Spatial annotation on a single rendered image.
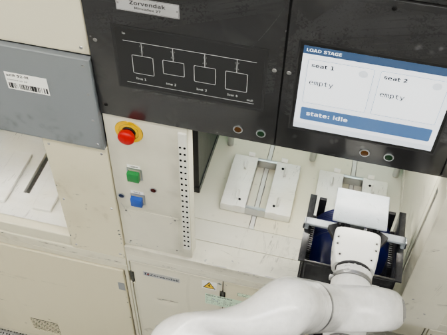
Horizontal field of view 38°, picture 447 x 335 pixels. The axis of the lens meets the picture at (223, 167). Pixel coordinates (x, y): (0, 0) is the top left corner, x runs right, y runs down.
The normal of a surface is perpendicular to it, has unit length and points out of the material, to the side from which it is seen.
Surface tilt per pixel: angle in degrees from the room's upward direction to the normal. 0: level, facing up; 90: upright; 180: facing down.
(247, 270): 0
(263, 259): 0
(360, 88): 90
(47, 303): 90
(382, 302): 36
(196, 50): 90
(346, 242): 5
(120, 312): 90
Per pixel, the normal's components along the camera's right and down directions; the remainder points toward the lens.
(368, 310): 0.30, -0.18
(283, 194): 0.02, -0.65
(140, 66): -0.24, 0.73
